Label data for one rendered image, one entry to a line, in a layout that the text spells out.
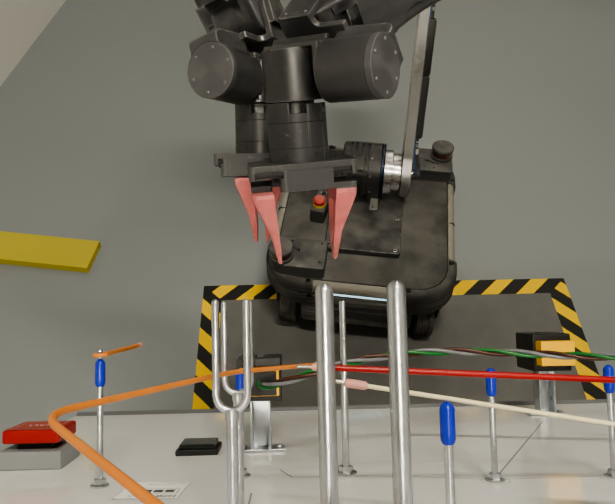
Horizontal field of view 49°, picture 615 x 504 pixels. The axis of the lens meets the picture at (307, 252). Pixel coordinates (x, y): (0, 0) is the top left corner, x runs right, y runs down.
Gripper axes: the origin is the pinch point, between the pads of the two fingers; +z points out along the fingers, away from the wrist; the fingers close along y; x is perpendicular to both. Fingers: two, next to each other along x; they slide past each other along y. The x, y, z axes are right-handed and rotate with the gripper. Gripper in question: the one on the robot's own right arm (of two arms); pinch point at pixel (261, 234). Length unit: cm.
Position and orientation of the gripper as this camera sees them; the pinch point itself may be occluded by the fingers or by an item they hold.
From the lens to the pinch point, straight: 79.1
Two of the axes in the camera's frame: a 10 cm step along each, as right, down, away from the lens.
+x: -0.1, -0.8, 10.0
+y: 10.0, -0.1, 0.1
